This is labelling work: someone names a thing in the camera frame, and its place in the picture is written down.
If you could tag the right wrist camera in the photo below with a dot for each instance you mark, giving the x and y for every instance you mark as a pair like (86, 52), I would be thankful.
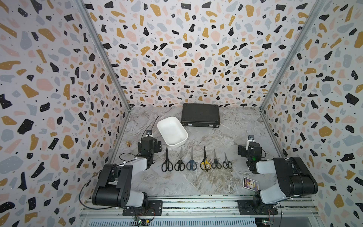
(249, 140)

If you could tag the black handled steel scissors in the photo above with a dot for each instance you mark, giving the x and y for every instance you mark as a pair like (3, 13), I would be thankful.
(180, 166)

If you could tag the large black handled scissors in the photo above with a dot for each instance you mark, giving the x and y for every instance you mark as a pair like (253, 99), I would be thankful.
(216, 163)

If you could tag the blue handled scissors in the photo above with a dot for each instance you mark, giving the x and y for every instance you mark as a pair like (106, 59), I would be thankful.
(191, 165)

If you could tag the yellow black scissors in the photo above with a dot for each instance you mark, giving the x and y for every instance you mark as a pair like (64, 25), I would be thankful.
(205, 165)

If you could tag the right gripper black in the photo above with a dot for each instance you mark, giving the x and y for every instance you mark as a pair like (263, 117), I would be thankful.
(243, 149)

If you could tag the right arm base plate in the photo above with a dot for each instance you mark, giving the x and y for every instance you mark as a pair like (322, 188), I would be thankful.
(257, 207)

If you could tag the purple card box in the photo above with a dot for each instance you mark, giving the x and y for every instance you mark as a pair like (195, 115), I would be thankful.
(251, 184)

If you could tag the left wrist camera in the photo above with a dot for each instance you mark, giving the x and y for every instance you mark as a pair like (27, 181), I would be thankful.
(149, 133)

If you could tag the all black scissors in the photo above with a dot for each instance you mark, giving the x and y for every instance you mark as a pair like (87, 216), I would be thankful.
(167, 164)

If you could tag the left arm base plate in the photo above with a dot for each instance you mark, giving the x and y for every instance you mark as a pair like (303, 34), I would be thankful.
(142, 208)

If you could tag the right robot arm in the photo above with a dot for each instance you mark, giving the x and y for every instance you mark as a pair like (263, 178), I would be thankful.
(294, 178)

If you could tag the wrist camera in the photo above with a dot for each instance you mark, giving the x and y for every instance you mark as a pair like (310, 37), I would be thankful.
(149, 133)
(249, 140)

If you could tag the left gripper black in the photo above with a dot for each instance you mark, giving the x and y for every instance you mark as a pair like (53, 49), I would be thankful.
(156, 146)

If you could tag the aluminium rail frame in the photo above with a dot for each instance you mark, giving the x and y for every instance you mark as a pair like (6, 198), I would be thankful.
(205, 211)

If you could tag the small black scissors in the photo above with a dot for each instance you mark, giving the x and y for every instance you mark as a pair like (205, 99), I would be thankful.
(227, 164)

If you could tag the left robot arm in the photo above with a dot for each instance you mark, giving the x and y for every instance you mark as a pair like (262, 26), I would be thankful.
(113, 188)

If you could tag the black ribbed hard case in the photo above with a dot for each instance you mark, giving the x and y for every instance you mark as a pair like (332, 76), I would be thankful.
(200, 115)

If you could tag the white plastic storage box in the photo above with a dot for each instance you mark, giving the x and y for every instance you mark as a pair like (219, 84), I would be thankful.
(172, 131)

